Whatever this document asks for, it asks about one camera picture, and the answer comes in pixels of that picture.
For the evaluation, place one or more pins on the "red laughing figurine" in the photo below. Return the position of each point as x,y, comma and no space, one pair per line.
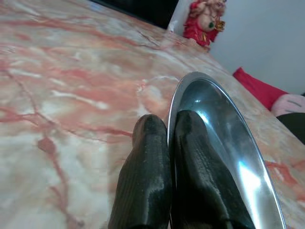
205,23

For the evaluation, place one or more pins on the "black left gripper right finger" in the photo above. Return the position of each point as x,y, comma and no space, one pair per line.
200,171

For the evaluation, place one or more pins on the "red and pink cushion toy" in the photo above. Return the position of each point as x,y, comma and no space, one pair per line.
257,88

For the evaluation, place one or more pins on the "shiny steel plate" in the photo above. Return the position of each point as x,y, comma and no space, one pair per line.
226,114

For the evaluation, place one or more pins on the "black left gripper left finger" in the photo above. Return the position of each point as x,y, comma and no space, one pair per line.
145,171

